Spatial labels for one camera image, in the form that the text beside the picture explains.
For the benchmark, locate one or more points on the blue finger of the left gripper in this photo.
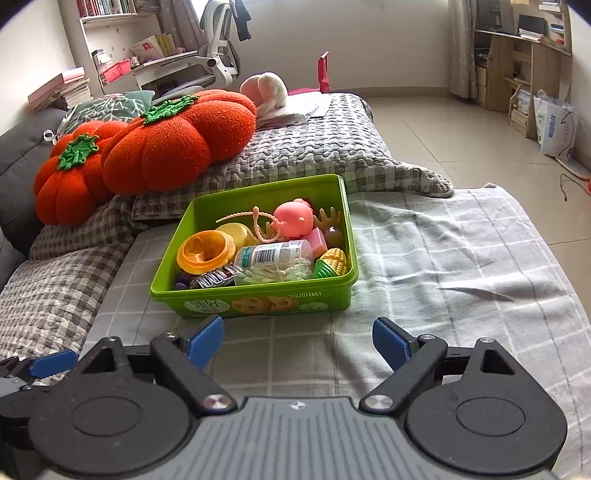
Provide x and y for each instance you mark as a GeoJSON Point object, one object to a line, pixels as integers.
{"type": "Point", "coordinates": [53, 364]}

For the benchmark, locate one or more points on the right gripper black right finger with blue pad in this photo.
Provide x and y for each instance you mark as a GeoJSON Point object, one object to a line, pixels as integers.
{"type": "Point", "coordinates": [414, 361]}

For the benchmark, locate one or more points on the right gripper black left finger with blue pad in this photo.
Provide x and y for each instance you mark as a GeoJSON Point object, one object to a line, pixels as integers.
{"type": "Point", "coordinates": [180, 360]}

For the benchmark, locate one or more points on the silver foil candy wrapper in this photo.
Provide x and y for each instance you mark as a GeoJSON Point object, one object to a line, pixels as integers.
{"type": "Point", "coordinates": [220, 277]}

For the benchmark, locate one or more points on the orange plastic cup toy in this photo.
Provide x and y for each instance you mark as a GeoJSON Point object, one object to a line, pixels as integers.
{"type": "Point", "coordinates": [205, 251]}

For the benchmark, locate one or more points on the pink pig figure toy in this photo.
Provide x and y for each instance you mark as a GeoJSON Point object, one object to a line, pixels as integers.
{"type": "Point", "coordinates": [293, 219]}

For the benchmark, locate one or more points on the pink cartoon eraser box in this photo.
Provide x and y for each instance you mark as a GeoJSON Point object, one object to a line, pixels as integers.
{"type": "Point", "coordinates": [316, 239]}

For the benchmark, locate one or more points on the amber rubber octopus toy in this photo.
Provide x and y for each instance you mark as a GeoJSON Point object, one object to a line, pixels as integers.
{"type": "Point", "coordinates": [256, 214]}

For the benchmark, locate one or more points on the checkered grey blanket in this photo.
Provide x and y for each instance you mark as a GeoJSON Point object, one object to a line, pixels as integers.
{"type": "Point", "coordinates": [51, 300]}

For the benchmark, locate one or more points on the purple toy grapes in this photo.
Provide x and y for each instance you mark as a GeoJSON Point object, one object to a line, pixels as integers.
{"type": "Point", "coordinates": [182, 281]}

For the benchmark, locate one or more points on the light plaid bed sheet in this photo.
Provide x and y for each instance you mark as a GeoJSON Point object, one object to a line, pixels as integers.
{"type": "Point", "coordinates": [469, 266]}

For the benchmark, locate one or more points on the toy corn cob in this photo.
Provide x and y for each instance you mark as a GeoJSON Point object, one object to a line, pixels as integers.
{"type": "Point", "coordinates": [333, 263]}

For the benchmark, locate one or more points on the clear cotton swab jar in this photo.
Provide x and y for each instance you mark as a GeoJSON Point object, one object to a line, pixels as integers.
{"type": "Point", "coordinates": [274, 263]}

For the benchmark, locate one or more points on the yellow round plastic lid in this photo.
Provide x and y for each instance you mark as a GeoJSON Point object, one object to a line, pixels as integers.
{"type": "Point", "coordinates": [240, 234]}

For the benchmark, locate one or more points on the green plastic storage box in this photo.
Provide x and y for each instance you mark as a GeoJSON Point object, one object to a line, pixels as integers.
{"type": "Point", "coordinates": [258, 295]}

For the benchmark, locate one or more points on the brown antler hand toy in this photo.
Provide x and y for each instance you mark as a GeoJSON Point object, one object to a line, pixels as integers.
{"type": "Point", "coordinates": [331, 224]}

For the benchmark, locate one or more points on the small orange pumpkin pillow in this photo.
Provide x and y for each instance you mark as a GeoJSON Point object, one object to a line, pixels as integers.
{"type": "Point", "coordinates": [69, 186]}

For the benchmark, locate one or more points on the large orange pumpkin pillow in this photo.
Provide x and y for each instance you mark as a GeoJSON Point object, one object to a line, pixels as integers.
{"type": "Point", "coordinates": [173, 143]}

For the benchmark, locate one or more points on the grey sofa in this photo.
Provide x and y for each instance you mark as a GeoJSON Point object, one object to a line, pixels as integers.
{"type": "Point", "coordinates": [23, 151]}

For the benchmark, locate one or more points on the teal patterned cushion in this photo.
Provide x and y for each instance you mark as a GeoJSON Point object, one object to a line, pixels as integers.
{"type": "Point", "coordinates": [123, 107]}

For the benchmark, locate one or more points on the white paper shopping bag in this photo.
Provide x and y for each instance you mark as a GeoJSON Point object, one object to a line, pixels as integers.
{"type": "Point", "coordinates": [556, 123]}

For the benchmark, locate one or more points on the stack of books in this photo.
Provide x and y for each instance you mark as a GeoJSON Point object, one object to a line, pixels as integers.
{"type": "Point", "coordinates": [71, 87]}

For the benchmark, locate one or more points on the pink white plush toy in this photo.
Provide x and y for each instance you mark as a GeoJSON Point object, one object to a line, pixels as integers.
{"type": "Point", "coordinates": [269, 93]}

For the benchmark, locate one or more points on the white office chair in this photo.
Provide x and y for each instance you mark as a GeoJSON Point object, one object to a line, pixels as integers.
{"type": "Point", "coordinates": [222, 63]}

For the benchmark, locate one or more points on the white desk shelf unit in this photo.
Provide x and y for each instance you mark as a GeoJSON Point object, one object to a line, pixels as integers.
{"type": "Point", "coordinates": [115, 34]}

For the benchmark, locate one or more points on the wooden bookshelf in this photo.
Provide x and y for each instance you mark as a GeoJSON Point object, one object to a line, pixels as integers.
{"type": "Point", "coordinates": [520, 48]}

